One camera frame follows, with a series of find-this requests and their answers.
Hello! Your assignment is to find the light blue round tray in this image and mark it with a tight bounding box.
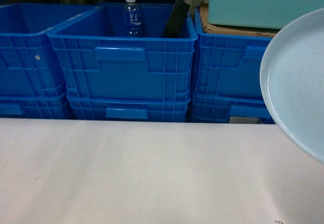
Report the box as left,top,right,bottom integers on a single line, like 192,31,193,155
259,9,323,162

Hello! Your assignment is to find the blue crate bottom centre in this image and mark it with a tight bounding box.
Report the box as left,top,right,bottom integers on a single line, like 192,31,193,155
67,94,190,122

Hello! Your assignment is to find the blue crate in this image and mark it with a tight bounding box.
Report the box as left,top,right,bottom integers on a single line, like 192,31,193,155
1,93,75,119
48,3,197,104
191,4,273,100
1,3,93,98
187,93,274,124
67,94,190,122

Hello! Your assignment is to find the blue crate bottom right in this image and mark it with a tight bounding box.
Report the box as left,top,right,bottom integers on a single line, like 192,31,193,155
187,93,274,124

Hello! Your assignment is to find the blue crate top centre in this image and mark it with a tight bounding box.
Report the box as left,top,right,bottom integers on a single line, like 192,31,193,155
48,3,197,104

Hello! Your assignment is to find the blue crate top right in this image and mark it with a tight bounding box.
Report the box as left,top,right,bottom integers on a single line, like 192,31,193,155
191,4,273,100

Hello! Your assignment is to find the black flat board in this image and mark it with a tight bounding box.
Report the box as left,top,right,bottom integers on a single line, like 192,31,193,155
162,0,190,38

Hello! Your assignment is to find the brown cardboard sheet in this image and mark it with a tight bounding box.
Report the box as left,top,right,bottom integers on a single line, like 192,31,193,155
199,3,279,37

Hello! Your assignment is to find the clear plastic water bottle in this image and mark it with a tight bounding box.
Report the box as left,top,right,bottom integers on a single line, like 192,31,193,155
122,0,142,37

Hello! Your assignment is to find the blue crate top left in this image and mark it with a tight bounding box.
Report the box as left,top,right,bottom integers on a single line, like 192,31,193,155
1,3,93,98

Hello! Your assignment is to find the turquoise plastic box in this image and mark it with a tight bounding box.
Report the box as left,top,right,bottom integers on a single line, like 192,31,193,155
208,0,323,29

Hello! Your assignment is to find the blue crate bottom left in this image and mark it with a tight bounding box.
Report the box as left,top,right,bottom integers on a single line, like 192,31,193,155
1,93,75,119

